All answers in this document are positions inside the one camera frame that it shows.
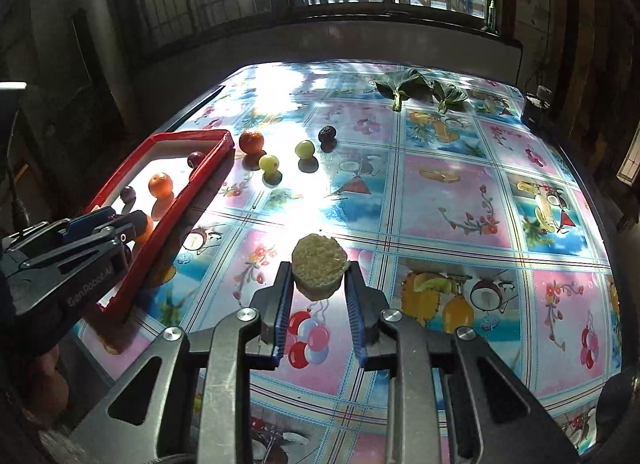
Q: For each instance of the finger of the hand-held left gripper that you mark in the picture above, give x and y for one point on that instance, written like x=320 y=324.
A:
x=100 y=244
x=87 y=226

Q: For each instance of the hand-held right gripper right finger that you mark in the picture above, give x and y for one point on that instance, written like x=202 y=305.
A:
x=356 y=314

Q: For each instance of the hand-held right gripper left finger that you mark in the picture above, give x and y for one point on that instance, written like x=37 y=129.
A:
x=282 y=314

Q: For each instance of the orange mandarin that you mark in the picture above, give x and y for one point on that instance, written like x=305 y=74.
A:
x=146 y=230
x=161 y=185

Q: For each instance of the dark purple grape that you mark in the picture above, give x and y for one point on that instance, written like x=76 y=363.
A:
x=128 y=193

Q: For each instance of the red rimmed white tray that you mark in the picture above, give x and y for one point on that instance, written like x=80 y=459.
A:
x=202 y=181

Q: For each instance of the fruit printed tablecloth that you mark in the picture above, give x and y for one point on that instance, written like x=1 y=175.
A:
x=450 y=204

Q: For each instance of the green grape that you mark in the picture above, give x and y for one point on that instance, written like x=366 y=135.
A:
x=268 y=162
x=305 y=148

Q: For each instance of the reddish tangerine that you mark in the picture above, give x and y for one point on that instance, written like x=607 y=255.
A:
x=251 y=142

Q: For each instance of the dark red jujube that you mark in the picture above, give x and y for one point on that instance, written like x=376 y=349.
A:
x=327 y=134

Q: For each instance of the white pipe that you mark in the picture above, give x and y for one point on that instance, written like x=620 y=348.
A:
x=107 y=43

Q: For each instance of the large green leafy vegetable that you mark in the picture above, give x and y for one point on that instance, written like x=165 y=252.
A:
x=405 y=83

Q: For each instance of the small green leafy vegetable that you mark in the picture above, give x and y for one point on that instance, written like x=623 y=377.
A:
x=450 y=93

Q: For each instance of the small dark container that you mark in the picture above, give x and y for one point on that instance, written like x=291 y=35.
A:
x=535 y=111

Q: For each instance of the green bottle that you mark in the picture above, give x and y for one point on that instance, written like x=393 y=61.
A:
x=492 y=13

